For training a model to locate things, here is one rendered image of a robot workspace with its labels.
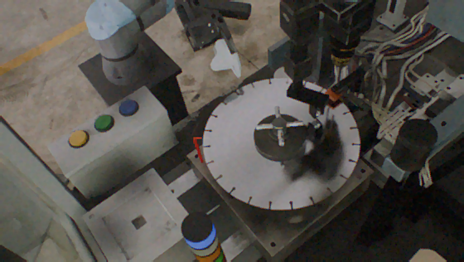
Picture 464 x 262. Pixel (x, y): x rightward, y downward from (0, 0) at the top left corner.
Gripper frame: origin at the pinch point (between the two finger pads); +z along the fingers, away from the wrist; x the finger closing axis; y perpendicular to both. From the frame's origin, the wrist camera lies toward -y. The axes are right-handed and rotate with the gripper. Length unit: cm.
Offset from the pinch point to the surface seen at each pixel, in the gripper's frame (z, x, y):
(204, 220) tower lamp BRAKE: 20.9, 34.4, 22.9
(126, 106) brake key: -5.0, -13.1, 26.7
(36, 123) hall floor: -35, -142, 75
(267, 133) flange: 15.2, 7.0, 2.3
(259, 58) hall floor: -16, -130, -47
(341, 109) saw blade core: 17.9, 7.3, -15.0
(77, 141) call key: -1.9, -11.0, 40.4
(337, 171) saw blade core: 27.9, 14.0, -5.5
